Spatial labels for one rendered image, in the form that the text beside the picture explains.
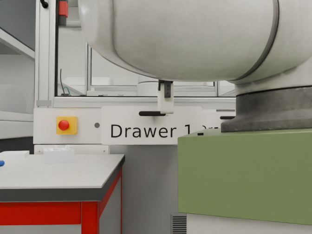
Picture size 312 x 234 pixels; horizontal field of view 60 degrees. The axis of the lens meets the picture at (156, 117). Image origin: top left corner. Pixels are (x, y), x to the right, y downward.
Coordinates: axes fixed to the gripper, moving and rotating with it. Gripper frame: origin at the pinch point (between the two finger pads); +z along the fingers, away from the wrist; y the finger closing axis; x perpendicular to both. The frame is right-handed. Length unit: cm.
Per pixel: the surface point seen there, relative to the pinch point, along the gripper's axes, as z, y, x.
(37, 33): -34, 43, 49
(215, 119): 1.1, 40.9, -23.6
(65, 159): 13.9, 14.3, 28.9
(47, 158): 13.4, 12.5, 33.5
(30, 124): 3, 120, 83
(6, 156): 14, 26, 52
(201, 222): 16.1, -34.0, -2.1
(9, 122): 2, 90, 83
